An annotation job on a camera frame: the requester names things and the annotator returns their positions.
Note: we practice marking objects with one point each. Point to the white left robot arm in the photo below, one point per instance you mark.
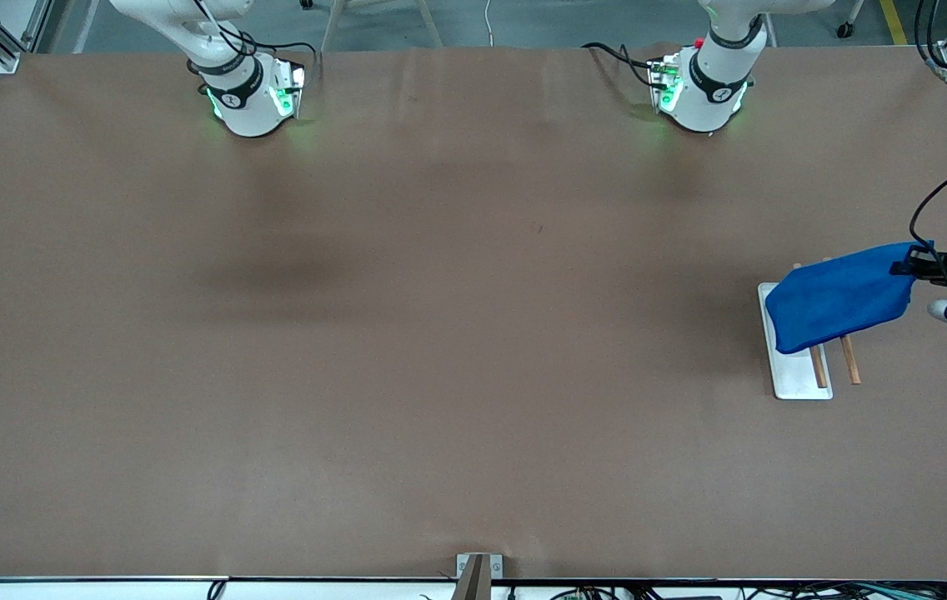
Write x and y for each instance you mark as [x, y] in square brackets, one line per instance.
[703, 92]

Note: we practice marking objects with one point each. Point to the table edge camera bracket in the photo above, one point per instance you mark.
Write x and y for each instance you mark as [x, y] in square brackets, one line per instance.
[478, 579]

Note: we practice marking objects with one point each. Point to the white towel rack base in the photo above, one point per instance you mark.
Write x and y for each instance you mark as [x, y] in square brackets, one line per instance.
[794, 379]

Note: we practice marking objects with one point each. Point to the right arm base control box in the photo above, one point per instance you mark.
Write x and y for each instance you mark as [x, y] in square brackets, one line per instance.
[288, 92]

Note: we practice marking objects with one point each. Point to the wooden stool legs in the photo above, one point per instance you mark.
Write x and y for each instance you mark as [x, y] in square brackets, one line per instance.
[428, 21]

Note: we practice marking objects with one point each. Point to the brown table cover sheet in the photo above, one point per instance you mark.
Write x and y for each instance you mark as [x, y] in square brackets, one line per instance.
[273, 417]

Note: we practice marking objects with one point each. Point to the blue towel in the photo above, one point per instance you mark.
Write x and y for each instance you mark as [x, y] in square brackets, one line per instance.
[840, 300]

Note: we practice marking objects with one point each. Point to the left arm base control box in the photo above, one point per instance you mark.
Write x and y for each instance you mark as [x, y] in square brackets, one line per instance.
[665, 83]

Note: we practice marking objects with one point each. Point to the black caster wheel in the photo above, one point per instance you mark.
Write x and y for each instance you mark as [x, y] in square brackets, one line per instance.
[844, 30]

